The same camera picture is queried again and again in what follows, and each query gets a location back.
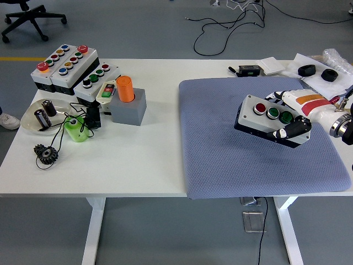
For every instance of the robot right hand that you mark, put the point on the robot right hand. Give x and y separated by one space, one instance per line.
311 106

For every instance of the white four-control button box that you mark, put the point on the white four-control button box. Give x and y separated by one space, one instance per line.
92 88
251 118

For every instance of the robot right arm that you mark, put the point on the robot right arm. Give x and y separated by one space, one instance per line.
340 127

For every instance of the white paper sheet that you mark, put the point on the white paper sheet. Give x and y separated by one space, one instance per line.
303 59

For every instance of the clear bubble wrap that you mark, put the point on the clear bubble wrap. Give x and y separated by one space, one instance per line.
335 59

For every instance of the black device, green label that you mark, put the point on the black device, green label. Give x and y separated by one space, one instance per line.
248 71

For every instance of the blue-grey textured mat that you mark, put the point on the blue-grey textured mat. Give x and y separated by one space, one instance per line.
209 124

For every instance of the grey under-table box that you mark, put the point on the grey under-table box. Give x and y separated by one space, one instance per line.
249 201

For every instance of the metal floor socket plate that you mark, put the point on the metal floor socket plate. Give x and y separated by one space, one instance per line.
252 222

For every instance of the white table leg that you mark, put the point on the white table leg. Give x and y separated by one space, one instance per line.
289 234
92 234

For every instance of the grey block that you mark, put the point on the grey block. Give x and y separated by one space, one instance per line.
127 111

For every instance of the orange cylinder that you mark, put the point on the orange cylinder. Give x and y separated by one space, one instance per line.
124 89

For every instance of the small black adapter box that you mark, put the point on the small black adapter box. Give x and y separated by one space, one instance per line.
93 117

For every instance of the green plastic cylinder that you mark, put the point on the green plastic cylinder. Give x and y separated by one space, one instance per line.
77 132

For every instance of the dark brown capacitor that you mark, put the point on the dark brown capacitor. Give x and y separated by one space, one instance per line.
49 109

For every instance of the black striped capacitor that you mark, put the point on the black striped capacitor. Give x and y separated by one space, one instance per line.
42 118

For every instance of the black metal gear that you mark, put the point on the black metal gear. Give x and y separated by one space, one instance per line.
41 154

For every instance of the shallow metal bowl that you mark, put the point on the shallow metal bowl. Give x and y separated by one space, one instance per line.
30 121

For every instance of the black office chair base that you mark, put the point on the black office chair base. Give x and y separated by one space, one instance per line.
30 15

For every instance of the person's shoe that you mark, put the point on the person's shoe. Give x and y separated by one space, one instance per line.
9 121

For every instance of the white wall switch plate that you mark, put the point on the white wall switch plate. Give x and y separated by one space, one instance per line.
271 65

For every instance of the cream red-green switch box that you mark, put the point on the cream red-green switch box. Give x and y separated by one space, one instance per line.
106 96

